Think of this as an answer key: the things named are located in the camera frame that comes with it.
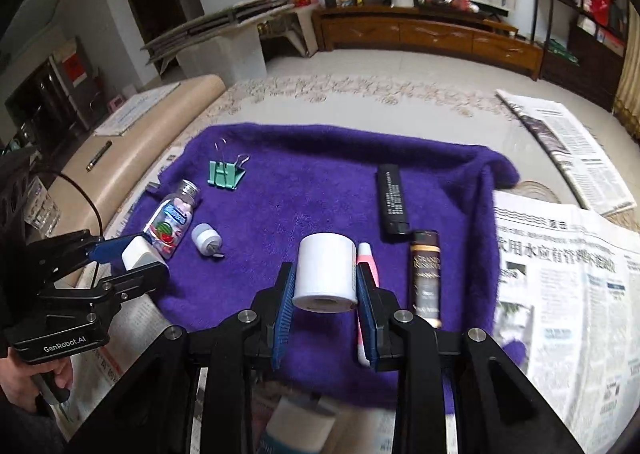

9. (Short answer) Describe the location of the person's left forearm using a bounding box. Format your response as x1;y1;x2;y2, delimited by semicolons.
0;399;68;454

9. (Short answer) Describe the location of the green binder clip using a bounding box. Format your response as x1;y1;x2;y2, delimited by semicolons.
207;140;249;190

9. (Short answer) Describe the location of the folded newspaper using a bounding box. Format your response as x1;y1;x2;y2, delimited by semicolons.
495;89;638;217

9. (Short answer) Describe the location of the clear drinking glass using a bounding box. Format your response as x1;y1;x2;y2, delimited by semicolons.
22;177;61;237

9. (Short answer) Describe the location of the beige low table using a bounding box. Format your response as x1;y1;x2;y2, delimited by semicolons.
25;74;226;292

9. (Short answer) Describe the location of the white paper sheet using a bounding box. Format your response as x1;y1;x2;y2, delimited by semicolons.
94;82;182;136

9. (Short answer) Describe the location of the white charger cube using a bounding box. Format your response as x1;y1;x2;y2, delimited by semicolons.
121;234;166;271

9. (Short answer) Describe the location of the small grey white plug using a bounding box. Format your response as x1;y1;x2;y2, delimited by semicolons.
192;223;225;260

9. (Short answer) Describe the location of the pink white tube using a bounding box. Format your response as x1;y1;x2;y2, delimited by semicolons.
355;241;381;367

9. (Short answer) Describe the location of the grey folded board stack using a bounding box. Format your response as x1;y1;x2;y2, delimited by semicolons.
140;0;296;78

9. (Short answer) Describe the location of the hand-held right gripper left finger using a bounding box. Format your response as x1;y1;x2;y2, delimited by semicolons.
65;261;301;454

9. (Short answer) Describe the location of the dark glass cabinet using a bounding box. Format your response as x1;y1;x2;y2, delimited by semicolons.
5;37;108;160

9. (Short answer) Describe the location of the large newspaper spread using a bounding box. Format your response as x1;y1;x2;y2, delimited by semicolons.
50;144;640;454

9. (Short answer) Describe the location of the person's left hand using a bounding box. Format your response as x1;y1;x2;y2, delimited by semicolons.
0;356;75;415

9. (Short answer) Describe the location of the white side table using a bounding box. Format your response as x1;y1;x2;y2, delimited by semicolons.
257;7;321;60

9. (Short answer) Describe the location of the purple towel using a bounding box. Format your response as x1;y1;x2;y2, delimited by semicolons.
107;123;521;415

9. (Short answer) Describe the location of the brown gold tube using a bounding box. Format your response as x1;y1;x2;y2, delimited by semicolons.
410;229;442;327

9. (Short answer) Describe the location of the dark display shelf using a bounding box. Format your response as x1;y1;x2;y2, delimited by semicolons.
530;0;631;110

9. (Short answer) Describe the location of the white storage box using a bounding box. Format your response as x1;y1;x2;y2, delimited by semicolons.
176;32;268;85

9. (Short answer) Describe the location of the dark wooden door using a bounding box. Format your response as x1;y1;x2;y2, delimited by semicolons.
121;0;188;90

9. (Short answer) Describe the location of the white blue bottle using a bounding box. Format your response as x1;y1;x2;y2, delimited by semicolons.
265;394;336;454

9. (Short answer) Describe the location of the beige curtain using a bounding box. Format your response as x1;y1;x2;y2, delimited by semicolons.
612;0;640;145

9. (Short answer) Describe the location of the black cable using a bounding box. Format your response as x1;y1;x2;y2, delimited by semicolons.
30;171;106;240

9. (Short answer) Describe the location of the wooden TV cabinet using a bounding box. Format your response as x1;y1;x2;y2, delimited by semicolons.
312;4;543;80

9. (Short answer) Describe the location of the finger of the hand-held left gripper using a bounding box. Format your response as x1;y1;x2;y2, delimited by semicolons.
25;229;138;285
37;259;170;320

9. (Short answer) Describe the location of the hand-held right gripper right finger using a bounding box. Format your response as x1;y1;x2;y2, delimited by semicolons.
354;261;586;454

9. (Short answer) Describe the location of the black lighter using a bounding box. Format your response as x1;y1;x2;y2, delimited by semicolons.
376;164;411;236

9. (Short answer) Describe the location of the clear candy bottle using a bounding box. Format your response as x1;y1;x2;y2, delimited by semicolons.
144;179;201;260

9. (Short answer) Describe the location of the small white roll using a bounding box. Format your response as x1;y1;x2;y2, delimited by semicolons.
291;233;359;312

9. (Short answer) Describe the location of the dark pen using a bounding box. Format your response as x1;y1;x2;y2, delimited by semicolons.
86;140;113;171

